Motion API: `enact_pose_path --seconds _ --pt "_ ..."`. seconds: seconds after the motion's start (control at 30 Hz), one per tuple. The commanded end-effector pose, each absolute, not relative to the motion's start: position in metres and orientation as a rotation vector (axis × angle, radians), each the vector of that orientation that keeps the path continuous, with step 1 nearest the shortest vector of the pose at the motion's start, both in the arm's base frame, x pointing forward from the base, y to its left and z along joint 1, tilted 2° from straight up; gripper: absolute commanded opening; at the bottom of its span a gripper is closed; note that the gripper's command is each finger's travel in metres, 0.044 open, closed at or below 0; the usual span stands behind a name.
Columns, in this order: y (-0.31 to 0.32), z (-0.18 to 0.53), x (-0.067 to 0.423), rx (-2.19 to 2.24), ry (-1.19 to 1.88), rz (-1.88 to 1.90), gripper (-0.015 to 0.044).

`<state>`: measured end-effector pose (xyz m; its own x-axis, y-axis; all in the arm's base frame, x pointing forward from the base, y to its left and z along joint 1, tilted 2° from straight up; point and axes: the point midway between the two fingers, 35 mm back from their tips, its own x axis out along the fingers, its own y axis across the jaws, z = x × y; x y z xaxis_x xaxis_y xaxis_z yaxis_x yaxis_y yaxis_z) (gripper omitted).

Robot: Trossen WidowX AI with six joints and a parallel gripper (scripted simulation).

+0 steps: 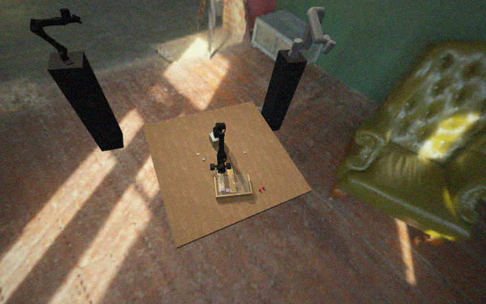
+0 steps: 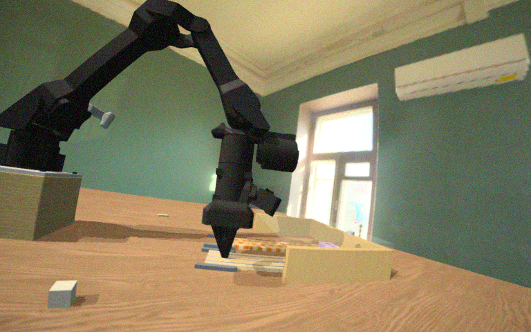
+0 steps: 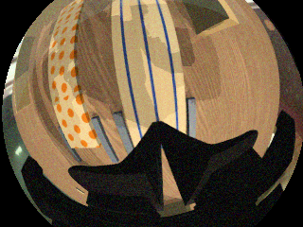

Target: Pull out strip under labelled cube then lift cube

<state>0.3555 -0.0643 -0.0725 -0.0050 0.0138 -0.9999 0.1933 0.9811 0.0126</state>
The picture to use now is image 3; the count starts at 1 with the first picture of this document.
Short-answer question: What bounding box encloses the orange polka-dot strip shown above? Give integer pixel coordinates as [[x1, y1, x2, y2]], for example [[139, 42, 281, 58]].
[[48, 24, 101, 148]]

